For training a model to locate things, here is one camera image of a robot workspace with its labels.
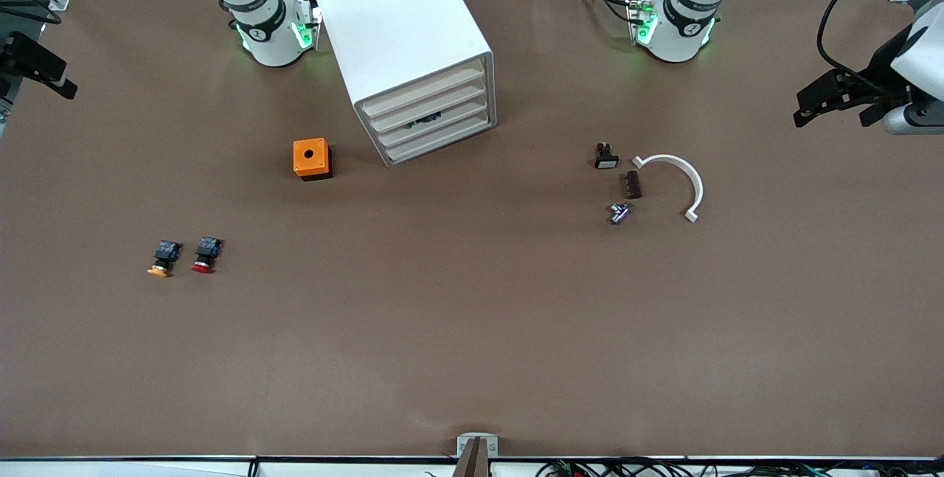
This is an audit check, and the black cable bundle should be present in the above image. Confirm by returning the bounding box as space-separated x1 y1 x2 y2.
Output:
535 457 944 477

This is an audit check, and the brown table cover sheet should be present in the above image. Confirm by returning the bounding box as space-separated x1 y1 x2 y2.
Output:
0 0 944 459

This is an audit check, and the white curved plastic bracket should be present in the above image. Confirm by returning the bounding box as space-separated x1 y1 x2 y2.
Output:
632 154 705 224

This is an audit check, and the yellow push button switch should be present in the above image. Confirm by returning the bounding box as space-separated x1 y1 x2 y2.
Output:
147 240 183 278

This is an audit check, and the red push button switch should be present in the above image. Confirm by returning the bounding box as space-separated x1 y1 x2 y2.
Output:
191 237 223 274

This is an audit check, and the white table edge rail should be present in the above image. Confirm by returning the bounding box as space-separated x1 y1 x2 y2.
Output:
0 456 944 477

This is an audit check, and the grey metal table bracket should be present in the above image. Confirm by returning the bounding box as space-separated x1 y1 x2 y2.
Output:
457 433 499 459

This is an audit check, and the orange button box with hole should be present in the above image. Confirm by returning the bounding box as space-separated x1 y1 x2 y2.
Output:
293 138 333 181

